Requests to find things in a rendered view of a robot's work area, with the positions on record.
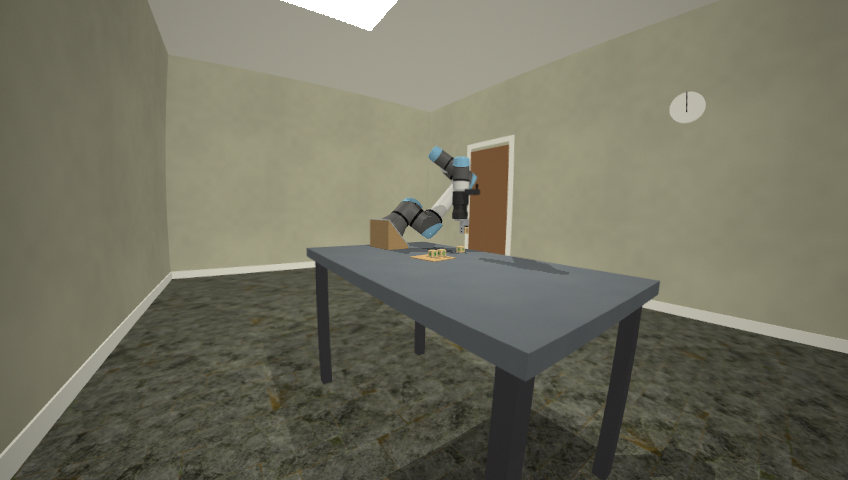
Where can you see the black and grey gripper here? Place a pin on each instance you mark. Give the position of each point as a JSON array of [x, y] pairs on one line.
[[460, 200]]

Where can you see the tan flat mat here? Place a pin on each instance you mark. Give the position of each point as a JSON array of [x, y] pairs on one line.
[[425, 257]]

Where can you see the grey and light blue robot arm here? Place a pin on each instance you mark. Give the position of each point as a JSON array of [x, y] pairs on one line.
[[409, 211]]

